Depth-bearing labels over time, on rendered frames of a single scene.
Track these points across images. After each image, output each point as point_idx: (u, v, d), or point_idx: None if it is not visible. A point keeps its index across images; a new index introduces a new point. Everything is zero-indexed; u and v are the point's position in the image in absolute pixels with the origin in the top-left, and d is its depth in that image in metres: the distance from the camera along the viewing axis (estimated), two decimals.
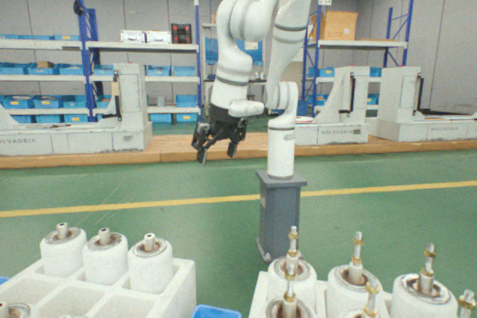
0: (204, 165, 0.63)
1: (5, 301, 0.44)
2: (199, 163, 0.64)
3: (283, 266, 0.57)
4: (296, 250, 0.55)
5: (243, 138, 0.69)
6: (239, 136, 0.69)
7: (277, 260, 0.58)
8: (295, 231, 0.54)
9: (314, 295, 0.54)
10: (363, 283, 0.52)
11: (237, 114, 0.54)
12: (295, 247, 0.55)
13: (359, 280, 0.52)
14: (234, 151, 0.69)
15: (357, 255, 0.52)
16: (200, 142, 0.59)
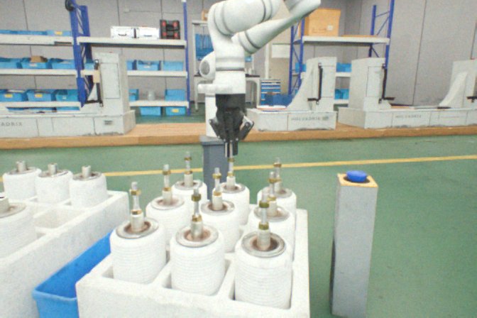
0: (226, 156, 0.69)
1: None
2: (228, 155, 0.71)
3: (183, 184, 0.75)
4: (191, 170, 0.73)
5: (237, 138, 0.66)
6: (237, 136, 0.68)
7: (180, 181, 0.76)
8: (189, 155, 0.72)
9: (201, 202, 0.72)
10: (233, 190, 0.70)
11: (198, 91, 0.63)
12: (189, 167, 0.73)
13: (232, 188, 0.71)
14: (231, 150, 0.68)
15: (230, 169, 0.71)
16: (215, 132, 0.70)
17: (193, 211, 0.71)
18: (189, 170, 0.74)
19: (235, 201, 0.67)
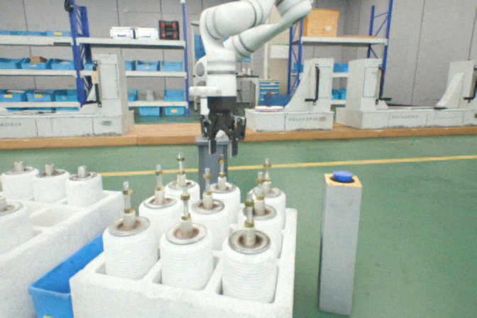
0: (209, 152, 0.73)
1: None
2: (211, 152, 0.74)
3: (176, 184, 0.77)
4: (184, 170, 0.76)
5: (236, 138, 0.66)
6: (237, 136, 0.68)
7: (174, 181, 0.78)
8: (182, 155, 0.74)
9: (194, 201, 0.74)
10: (224, 190, 0.72)
11: (189, 93, 0.65)
12: (182, 167, 0.75)
13: (223, 188, 0.72)
14: (231, 150, 0.68)
15: (221, 171, 0.72)
16: (201, 128, 0.73)
17: None
18: (182, 170, 0.76)
19: (226, 201, 0.69)
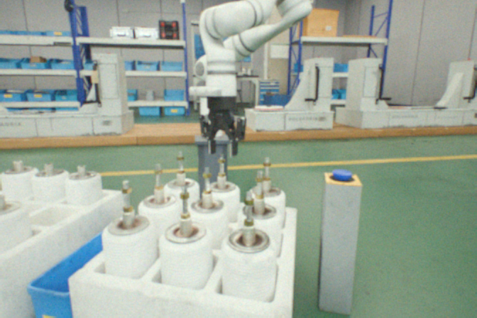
0: (209, 152, 0.73)
1: None
2: (211, 152, 0.74)
3: (176, 183, 0.77)
4: (183, 170, 0.75)
5: (236, 138, 0.66)
6: (237, 136, 0.68)
7: (173, 180, 0.78)
8: (181, 155, 0.74)
9: (194, 201, 0.74)
10: (221, 189, 0.72)
11: (189, 93, 0.65)
12: (182, 167, 0.75)
13: (221, 187, 0.72)
14: (231, 150, 0.68)
15: (221, 170, 0.73)
16: (201, 128, 0.73)
17: None
18: (182, 170, 0.76)
19: None
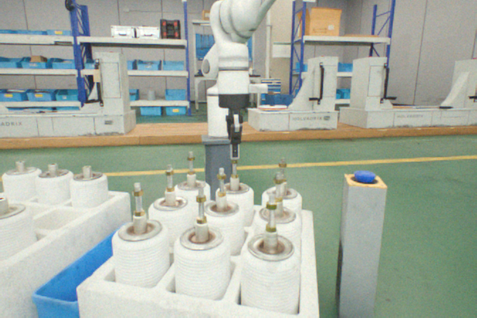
0: (239, 157, 0.68)
1: None
2: (233, 159, 0.68)
3: (186, 184, 0.73)
4: (194, 170, 0.72)
5: None
6: None
7: (183, 182, 0.75)
8: (192, 155, 0.71)
9: (205, 203, 0.71)
10: (228, 187, 0.71)
11: (267, 90, 0.63)
12: (192, 167, 0.72)
13: (231, 187, 0.71)
14: (238, 150, 0.69)
15: (233, 171, 0.70)
16: (240, 136, 0.64)
17: (196, 212, 0.69)
18: (192, 170, 0.73)
19: None
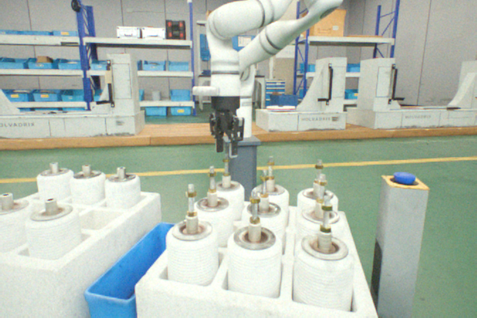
0: (215, 151, 0.75)
1: (11, 193, 0.62)
2: (219, 151, 0.76)
3: (221, 185, 0.75)
4: (224, 172, 0.74)
5: (233, 138, 0.66)
6: (236, 137, 0.67)
7: (217, 182, 0.76)
8: (226, 156, 0.73)
9: (240, 204, 0.72)
10: None
11: (192, 92, 0.68)
12: (226, 168, 0.74)
13: (266, 187, 0.72)
14: (229, 150, 0.69)
15: (272, 173, 0.71)
16: (210, 127, 0.76)
17: None
18: (223, 173, 0.73)
19: None
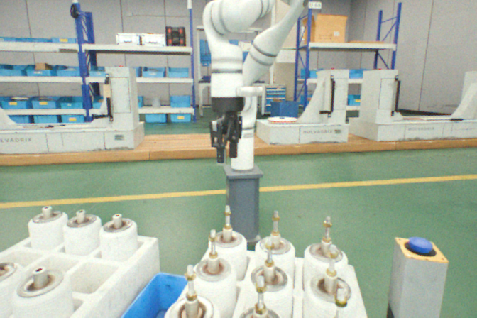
0: (226, 163, 0.62)
1: None
2: (220, 165, 0.63)
3: (221, 237, 0.71)
4: (226, 226, 0.69)
5: (241, 135, 0.70)
6: None
7: (218, 233, 0.73)
8: (226, 209, 0.69)
9: (241, 260, 0.68)
10: None
11: (251, 94, 0.57)
12: (226, 222, 0.69)
13: None
14: (237, 150, 0.69)
15: (277, 228, 0.67)
16: (221, 138, 0.59)
17: None
18: (229, 227, 0.69)
19: None
